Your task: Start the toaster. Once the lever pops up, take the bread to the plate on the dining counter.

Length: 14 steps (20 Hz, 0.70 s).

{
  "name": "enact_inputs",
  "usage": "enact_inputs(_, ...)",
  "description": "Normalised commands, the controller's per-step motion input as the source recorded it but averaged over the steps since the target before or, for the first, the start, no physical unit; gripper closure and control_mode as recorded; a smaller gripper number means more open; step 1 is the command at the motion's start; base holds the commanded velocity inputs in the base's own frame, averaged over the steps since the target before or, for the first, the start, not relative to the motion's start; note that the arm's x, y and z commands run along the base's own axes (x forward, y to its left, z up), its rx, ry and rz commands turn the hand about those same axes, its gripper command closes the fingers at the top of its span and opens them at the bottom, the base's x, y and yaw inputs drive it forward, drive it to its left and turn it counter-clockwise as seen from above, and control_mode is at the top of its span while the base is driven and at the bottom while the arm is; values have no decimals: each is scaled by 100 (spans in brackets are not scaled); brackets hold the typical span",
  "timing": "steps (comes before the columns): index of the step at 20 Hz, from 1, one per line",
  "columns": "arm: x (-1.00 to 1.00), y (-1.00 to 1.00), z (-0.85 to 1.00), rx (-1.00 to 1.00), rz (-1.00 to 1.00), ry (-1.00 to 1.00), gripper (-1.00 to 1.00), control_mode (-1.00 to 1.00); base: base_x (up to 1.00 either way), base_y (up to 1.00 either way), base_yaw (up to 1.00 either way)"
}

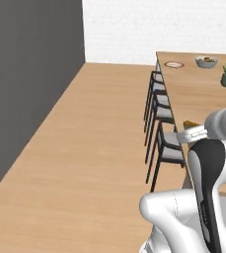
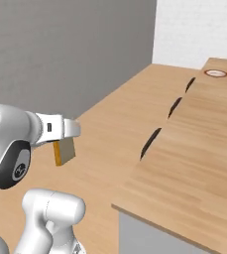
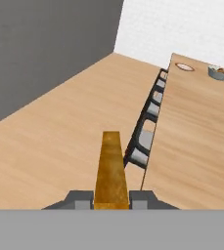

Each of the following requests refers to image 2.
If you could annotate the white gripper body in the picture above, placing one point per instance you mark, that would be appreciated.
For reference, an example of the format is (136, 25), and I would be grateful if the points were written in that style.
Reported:
(72, 128)

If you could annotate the white plate with red rim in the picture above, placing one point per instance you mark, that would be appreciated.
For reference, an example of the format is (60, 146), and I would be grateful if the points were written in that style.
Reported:
(216, 73)

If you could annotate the grey counter base panel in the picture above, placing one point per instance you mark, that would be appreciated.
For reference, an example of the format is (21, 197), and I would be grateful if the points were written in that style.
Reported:
(144, 236)

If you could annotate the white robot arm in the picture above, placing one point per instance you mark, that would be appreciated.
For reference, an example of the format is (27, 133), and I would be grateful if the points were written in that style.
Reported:
(9, 132)

